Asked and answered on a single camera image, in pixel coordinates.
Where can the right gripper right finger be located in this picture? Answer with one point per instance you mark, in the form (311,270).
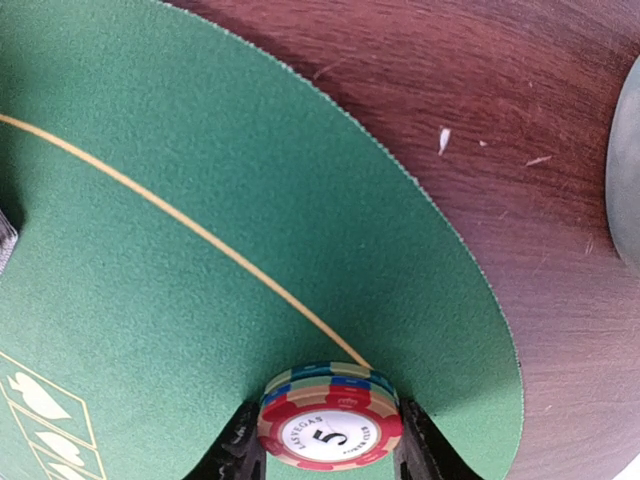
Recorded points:
(423,452)

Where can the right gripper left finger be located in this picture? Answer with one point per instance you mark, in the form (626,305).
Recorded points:
(236,454)

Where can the deck of cards clear box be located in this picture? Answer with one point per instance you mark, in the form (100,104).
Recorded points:
(8,240)

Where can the round green poker mat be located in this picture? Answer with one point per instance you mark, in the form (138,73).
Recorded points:
(195,218)

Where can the white patterned mug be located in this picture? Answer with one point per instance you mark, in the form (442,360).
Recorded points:
(622,172)

